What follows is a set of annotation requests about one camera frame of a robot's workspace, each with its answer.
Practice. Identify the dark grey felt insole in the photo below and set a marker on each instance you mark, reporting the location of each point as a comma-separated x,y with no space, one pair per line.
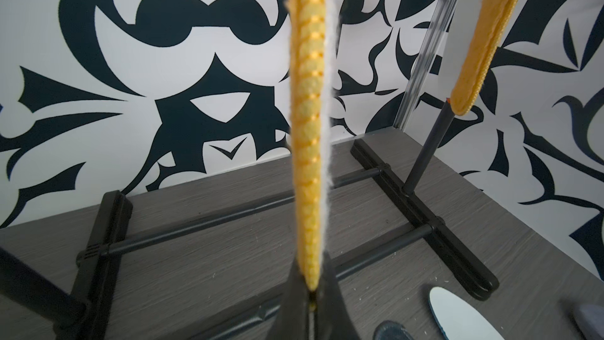
391,330

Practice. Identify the orange fuzzy insole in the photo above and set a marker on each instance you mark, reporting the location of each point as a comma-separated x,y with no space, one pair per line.
492,21
312,57

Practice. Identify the orange-edged insole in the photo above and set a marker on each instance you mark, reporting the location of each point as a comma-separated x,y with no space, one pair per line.
457,319

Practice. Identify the black garment rack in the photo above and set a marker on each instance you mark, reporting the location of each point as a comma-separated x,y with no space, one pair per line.
83,313

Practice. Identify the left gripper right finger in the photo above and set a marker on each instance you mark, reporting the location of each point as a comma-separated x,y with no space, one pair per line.
332,319

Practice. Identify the grey fabric case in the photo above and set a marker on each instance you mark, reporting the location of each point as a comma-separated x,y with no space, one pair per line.
590,320

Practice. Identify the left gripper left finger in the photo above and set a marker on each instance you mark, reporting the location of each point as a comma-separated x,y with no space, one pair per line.
292,319

